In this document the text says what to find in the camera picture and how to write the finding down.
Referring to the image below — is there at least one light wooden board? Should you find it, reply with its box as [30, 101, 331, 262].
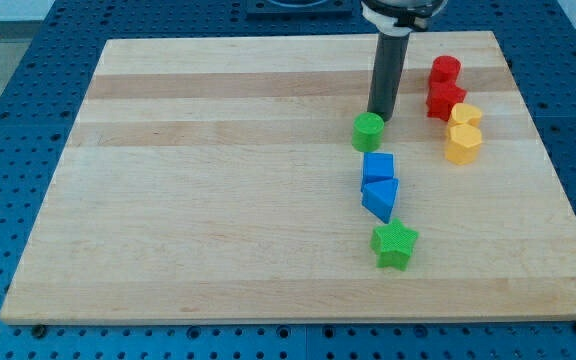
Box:
[0, 31, 576, 325]

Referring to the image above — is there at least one green cylinder block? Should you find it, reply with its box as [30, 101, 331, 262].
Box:
[351, 112, 385, 152]

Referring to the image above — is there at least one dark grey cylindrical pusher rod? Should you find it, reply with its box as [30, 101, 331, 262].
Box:
[367, 33, 409, 122]

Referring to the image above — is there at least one red cylinder block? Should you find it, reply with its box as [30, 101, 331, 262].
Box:
[428, 55, 461, 85]

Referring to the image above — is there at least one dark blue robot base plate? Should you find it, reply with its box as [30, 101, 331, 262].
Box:
[242, 0, 358, 19]

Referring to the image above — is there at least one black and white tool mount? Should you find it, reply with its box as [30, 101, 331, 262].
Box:
[360, 0, 448, 36]

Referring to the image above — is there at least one green star block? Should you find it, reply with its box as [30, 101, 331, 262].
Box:
[370, 219, 419, 271]

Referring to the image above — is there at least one yellow hexagon block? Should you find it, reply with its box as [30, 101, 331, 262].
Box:
[444, 124, 483, 165]

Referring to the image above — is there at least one blue triangle block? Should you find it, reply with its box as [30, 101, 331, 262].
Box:
[362, 178, 399, 223]

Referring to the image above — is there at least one yellow heart block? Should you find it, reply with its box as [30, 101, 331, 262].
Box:
[448, 103, 483, 128]

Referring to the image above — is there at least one blue cube block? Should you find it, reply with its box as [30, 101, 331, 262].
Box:
[361, 152, 395, 186]

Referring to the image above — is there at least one red star block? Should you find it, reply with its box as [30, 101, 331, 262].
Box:
[426, 82, 467, 121]

